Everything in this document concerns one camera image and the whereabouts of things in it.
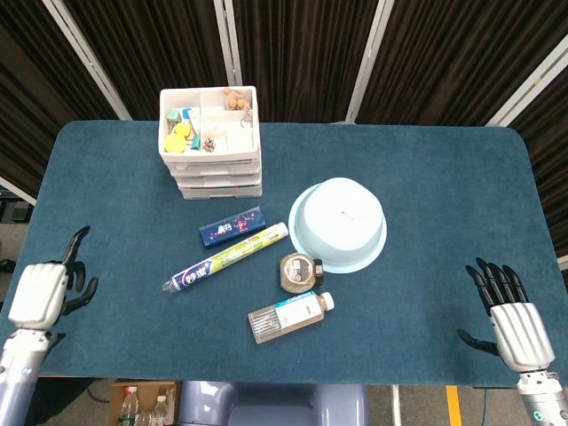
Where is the light blue plastic basin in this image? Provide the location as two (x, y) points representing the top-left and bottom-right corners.
(288, 177), (389, 275)

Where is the white table leg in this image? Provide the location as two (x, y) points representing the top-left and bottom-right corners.
(389, 384), (402, 426)

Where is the white metal frame post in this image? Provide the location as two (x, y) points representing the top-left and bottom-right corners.
(0, 176), (37, 206)
(485, 43), (568, 129)
(42, 0), (133, 122)
(212, 0), (262, 124)
(344, 0), (395, 124)

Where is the clear square bottle white cap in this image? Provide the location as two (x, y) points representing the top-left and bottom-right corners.
(247, 291), (335, 345)

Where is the dark blue toothpaste box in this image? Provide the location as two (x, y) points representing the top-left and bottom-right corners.
(198, 206), (268, 249)

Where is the cling film roll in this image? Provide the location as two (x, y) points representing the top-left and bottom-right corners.
(160, 221), (289, 295)

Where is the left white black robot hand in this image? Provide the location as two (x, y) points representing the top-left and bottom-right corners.
(7, 225), (100, 333)

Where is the brown cardboard box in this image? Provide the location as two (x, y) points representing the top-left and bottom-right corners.
(109, 380), (179, 426)

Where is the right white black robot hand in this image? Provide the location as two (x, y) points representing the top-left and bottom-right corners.
(456, 256), (556, 375)

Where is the clear water bottle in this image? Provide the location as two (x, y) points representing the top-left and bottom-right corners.
(150, 394), (172, 426)
(119, 385), (141, 426)

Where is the glass spice jar black lid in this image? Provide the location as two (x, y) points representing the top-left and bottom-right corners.
(279, 251), (326, 295)

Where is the clear plastic drawer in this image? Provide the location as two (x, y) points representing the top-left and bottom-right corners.
(172, 173), (263, 186)
(179, 185), (264, 200)

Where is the brown bear figure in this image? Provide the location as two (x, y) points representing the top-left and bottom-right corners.
(223, 87), (249, 111)

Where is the white drawer organizer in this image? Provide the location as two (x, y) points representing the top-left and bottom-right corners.
(158, 86), (264, 201)

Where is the dark blue table mat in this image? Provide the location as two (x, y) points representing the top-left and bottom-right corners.
(2, 120), (559, 386)

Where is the blue grey robot torso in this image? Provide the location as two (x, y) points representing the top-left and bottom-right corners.
(177, 380), (369, 426)

